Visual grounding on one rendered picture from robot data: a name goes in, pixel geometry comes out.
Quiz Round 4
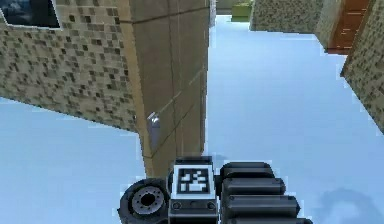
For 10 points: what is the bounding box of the tan room door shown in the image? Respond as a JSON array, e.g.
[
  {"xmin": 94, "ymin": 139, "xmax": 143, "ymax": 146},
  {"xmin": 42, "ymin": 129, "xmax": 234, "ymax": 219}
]
[{"xmin": 117, "ymin": 0, "xmax": 212, "ymax": 179}]

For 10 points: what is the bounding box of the orange brown room door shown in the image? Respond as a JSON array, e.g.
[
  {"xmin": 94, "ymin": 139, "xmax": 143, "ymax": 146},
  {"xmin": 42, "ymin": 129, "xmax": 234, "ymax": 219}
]
[{"xmin": 327, "ymin": 0, "xmax": 372, "ymax": 56}]

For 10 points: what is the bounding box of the green cabinet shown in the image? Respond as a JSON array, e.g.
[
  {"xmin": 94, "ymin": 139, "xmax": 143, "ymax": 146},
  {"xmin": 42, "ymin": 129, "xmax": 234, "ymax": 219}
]
[{"xmin": 231, "ymin": 1, "xmax": 254, "ymax": 23}]

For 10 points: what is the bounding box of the white framed dark window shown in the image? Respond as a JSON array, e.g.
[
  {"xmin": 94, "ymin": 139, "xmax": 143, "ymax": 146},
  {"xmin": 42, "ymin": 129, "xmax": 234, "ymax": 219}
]
[{"xmin": 0, "ymin": 0, "xmax": 63, "ymax": 31}]

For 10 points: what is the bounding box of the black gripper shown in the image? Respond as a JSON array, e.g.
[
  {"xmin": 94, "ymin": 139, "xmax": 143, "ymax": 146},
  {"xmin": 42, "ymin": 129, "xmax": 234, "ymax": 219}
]
[{"xmin": 117, "ymin": 177, "xmax": 172, "ymax": 224}]

